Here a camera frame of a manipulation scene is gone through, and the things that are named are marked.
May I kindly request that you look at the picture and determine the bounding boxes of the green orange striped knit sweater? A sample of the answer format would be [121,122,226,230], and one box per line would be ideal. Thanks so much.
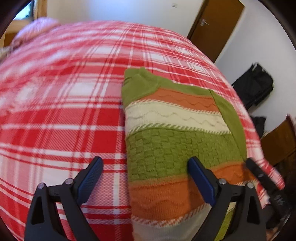
[121,68,254,240]

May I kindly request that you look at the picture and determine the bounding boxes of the brown wooden cabinet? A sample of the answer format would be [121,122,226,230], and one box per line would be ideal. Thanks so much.
[260,114,295,166]

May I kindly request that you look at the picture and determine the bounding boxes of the black bag on floor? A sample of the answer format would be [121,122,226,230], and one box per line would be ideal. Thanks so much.
[251,116,266,138]

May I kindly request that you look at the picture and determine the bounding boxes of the red white plaid bedspread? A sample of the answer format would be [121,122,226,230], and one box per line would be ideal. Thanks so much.
[1,21,285,240]

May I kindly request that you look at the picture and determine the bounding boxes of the brown wooden door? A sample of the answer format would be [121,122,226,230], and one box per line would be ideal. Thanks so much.
[187,0,244,62]

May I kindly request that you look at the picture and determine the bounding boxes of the pink pillow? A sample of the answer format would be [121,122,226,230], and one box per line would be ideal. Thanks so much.
[11,17,61,47]

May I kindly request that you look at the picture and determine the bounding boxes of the silver door handle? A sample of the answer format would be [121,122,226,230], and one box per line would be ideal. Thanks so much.
[200,19,208,26]

